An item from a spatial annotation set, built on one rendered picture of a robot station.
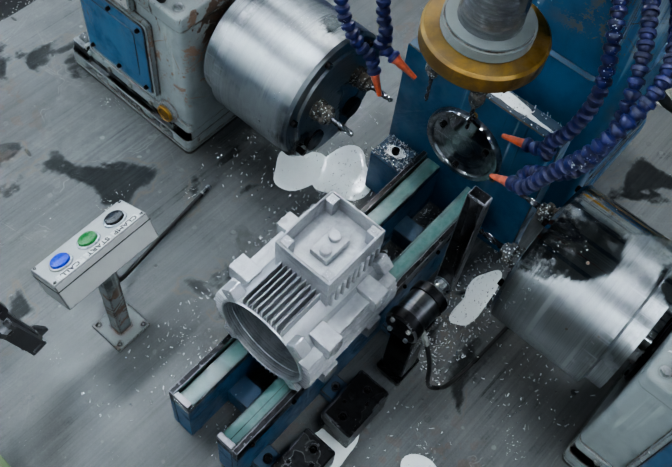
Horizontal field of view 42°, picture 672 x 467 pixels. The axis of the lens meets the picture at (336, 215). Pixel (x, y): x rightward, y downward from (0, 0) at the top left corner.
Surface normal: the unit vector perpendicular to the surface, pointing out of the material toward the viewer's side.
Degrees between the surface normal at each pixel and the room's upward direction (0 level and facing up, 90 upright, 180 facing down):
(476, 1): 90
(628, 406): 89
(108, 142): 0
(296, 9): 6
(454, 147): 90
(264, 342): 13
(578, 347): 73
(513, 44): 0
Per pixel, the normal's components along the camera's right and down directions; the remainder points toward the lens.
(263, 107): -0.61, 0.43
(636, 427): -0.65, 0.61
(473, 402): 0.08, -0.53
